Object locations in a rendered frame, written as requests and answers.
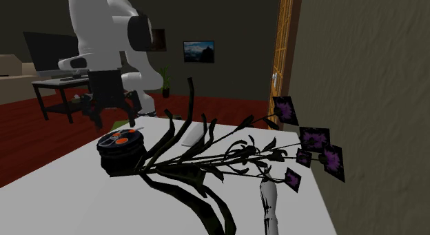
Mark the black round container orange top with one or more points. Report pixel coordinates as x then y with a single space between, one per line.
117 157

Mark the beige sofa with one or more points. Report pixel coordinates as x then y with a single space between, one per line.
13 83

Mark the mountain landscape wall picture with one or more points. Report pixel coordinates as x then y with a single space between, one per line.
198 52

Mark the white slender bottle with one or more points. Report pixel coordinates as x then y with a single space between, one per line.
269 200

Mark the black table with television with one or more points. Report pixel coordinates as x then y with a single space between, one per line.
50 51

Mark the white flat remote control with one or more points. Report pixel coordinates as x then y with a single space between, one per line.
192 137

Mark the small green potted plant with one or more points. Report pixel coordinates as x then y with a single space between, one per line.
165 83

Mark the dark framed wall picture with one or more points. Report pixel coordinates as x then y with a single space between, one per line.
160 39

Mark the dark plant with purple flowers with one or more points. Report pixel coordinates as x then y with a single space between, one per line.
190 103

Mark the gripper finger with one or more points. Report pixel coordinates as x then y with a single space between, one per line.
91 111
132 106

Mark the wooden door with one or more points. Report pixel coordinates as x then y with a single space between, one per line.
284 53

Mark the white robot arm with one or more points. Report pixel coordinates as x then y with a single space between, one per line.
95 32

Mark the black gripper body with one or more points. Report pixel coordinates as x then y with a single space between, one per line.
104 88

